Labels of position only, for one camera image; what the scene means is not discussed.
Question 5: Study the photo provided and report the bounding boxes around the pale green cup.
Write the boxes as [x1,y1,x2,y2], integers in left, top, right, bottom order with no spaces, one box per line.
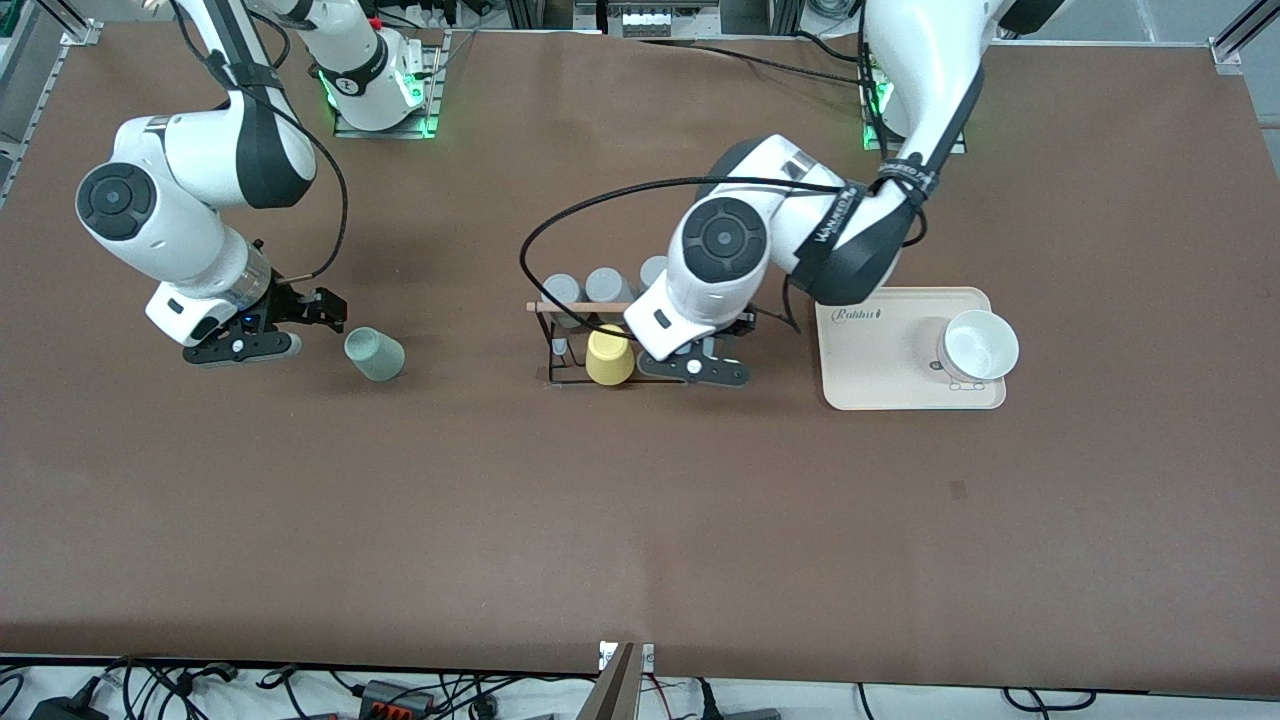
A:
[344,327,406,383]

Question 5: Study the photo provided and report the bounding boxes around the yellow cup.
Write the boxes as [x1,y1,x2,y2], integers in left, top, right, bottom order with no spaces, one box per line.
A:
[586,324,638,387]

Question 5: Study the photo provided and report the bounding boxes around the beige rabbit print tray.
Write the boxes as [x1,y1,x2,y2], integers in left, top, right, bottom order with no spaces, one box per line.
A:
[815,287,1007,412]

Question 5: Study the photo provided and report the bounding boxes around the white bowl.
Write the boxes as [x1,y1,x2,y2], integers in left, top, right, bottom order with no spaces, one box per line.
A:
[937,310,1021,386]

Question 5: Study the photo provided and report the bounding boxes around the black power strip red switches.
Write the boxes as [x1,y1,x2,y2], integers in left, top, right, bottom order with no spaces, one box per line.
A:
[358,678,437,720]

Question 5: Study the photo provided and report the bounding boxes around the black power adapter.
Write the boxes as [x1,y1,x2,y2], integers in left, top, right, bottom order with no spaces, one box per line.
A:
[28,695,109,720]

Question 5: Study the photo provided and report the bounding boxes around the black wire rack wooden bar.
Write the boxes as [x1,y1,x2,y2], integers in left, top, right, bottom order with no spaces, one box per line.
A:
[526,300,691,388]

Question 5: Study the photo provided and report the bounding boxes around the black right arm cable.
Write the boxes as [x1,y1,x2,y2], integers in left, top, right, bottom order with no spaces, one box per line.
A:
[170,0,350,284]

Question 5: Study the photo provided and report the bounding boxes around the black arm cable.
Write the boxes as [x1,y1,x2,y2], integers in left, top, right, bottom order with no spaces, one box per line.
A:
[519,175,926,336]
[170,0,350,284]

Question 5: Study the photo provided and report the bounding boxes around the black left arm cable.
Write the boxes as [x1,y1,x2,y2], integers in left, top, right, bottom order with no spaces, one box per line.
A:
[519,175,926,336]

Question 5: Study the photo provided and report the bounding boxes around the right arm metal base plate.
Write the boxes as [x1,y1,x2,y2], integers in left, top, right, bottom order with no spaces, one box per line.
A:
[333,30,442,139]

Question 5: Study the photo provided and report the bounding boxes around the black table cable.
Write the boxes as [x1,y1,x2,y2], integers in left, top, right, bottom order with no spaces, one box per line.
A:
[640,38,867,86]

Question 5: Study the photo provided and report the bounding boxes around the grey aluminium frame profile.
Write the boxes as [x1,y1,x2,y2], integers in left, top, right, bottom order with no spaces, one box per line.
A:
[0,0,63,201]

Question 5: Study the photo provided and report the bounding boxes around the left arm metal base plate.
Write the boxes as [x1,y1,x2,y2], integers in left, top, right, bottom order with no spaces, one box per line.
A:
[862,70,969,154]

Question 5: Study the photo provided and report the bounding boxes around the grey camera mount bar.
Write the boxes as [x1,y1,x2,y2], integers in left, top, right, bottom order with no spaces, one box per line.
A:
[578,640,657,720]

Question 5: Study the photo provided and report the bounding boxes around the black floor cable loop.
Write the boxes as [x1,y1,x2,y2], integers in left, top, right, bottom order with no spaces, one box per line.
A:
[1005,688,1096,713]

